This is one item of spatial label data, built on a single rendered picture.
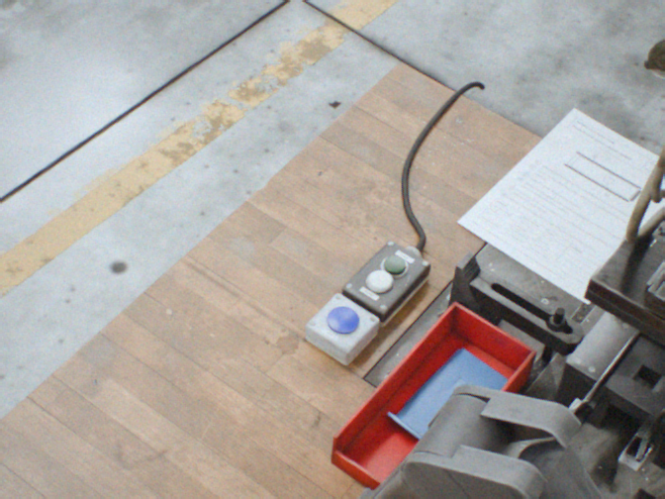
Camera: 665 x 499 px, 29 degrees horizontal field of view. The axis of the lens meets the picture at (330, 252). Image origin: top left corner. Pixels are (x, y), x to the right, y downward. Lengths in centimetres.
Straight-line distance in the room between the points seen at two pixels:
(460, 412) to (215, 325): 60
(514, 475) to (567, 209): 82
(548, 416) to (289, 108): 218
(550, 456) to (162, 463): 59
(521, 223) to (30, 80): 178
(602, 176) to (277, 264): 49
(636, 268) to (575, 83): 193
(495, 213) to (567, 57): 167
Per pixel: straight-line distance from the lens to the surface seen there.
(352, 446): 153
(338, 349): 158
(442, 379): 159
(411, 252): 168
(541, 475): 105
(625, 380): 154
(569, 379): 156
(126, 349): 162
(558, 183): 184
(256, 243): 171
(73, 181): 303
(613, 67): 342
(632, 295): 142
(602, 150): 190
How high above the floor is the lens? 222
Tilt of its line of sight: 51 degrees down
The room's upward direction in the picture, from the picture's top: 4 degrees clockwise
